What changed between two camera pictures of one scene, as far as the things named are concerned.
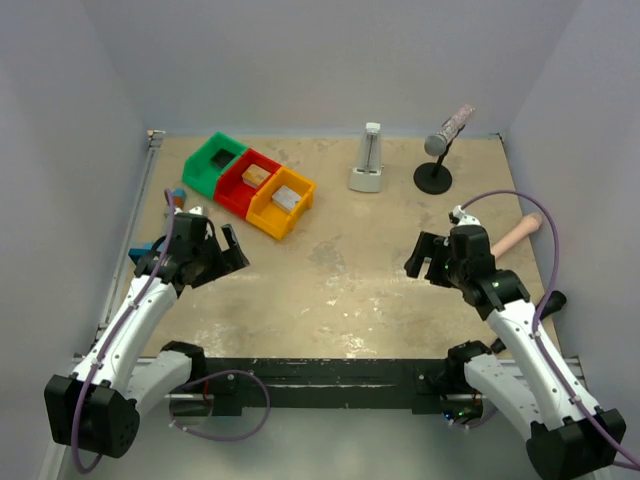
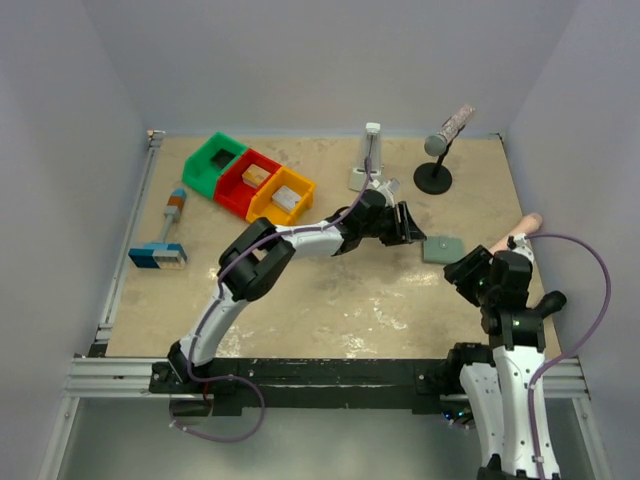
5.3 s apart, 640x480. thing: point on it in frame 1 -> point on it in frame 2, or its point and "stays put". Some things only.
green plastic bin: x=208 y=160 stays put
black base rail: x=417 y=383 stays put
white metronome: x=367 y=176 stays put
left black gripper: x=215 y=257 -> x=400 y=225
